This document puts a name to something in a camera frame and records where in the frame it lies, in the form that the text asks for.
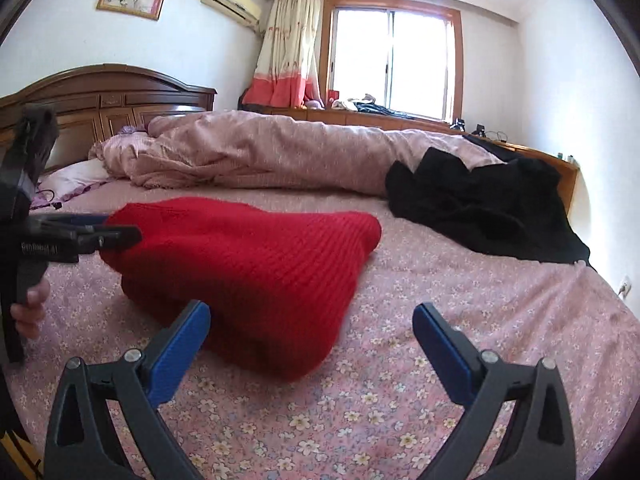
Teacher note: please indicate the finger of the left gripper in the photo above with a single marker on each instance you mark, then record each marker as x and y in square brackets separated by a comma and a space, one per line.
[71, 220]
[110, 238]

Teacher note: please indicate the wall air conditioner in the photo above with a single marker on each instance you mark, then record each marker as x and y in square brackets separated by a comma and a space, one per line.
[245, 12]

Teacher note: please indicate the clothes on window sill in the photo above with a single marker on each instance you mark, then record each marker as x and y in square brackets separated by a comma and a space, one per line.
[367, 106]

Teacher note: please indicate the wooden window frame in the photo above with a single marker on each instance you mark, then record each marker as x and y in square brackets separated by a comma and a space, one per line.
[407, 54]

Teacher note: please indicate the dark wooden headboard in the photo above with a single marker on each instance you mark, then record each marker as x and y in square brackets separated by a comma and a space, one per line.
[93, 103]

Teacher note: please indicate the black garment pile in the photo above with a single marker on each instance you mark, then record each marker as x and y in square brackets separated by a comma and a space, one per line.
[511, 208]

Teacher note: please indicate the pink floral bed sheet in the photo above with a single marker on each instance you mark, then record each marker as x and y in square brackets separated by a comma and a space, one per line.
[374, 409]

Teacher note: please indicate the pink floral duvet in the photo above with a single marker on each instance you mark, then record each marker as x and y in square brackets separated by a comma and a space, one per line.
[249, 150]

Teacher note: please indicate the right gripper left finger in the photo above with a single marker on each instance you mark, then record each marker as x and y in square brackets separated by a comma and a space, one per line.
[82, 442]

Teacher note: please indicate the white lilac pillow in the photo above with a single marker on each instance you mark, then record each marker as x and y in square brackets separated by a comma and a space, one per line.
[69, 182]

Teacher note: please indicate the cream and red curtain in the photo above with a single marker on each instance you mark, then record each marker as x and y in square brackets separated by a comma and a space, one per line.
[286, 74]

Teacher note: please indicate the wooden drawer cabinet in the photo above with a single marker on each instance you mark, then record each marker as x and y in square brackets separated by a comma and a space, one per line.
[567, 170]

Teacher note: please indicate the person left hand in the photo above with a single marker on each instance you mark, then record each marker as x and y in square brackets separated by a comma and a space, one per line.
[29, 315]

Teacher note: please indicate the red knit cardigan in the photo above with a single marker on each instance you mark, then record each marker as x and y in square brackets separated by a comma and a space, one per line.
[278, 284]

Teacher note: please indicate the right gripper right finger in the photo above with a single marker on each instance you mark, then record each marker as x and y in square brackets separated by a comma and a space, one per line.
[539, 439]

